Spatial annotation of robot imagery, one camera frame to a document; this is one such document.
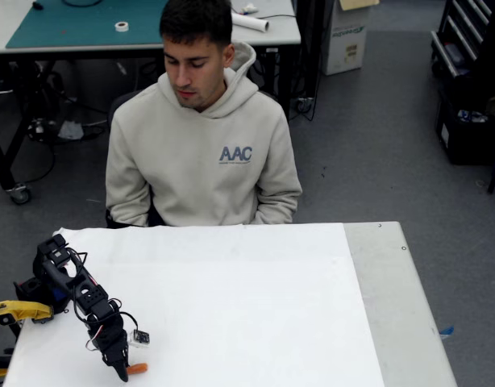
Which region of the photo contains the large white paper sheet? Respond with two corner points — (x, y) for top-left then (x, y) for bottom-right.
(1, 223), (385, 387)

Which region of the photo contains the white paper scrap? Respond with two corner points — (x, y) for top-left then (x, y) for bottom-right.
(56, 119), (85, 140)

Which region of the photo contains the man in beige hoodie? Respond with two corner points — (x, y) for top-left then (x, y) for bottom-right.
(105, 0), (304, 227)

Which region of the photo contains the thin black camera cable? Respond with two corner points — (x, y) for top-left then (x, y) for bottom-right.
(69, 250), (140, 332)

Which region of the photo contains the tan cardboard flap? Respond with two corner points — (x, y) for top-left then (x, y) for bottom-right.
(339, 0), (381, 11)

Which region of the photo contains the white cardboard box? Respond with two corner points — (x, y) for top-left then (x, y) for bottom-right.
(322, 0), (372, 77)

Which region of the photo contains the green cutting mat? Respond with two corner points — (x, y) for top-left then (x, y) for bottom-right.
(5, 0), (172, 49)

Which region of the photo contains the workbench caster wheel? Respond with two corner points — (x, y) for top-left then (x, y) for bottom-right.
(7, 181), (32, 205)

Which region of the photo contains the black storage bin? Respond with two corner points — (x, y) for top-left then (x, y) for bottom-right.
(435, 86), (495, 166)

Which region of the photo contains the black drawer cabinet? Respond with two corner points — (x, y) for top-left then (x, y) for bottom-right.
(430, 0), (495, 80)

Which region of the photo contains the small white gripper camera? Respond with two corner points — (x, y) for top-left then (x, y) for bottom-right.
(127, 329), (152, 347)

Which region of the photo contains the grey workbench with black legs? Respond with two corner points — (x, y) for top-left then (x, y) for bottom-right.
(0, 0), (303, 205)

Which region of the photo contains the rolled white paper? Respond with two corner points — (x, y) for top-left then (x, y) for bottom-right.
(231, 10), (270, 33)

